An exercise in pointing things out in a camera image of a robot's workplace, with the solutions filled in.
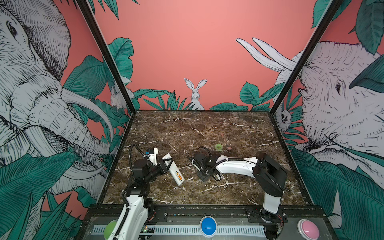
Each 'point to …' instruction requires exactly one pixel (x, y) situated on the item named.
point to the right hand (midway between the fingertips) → (200, 173)
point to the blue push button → (208, 226)
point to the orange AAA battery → (179, 176)
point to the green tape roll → (218, 147)
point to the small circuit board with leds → (148, 229)
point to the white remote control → (174, 170)
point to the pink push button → (308, 229)
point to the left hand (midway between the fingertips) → (172, 158)
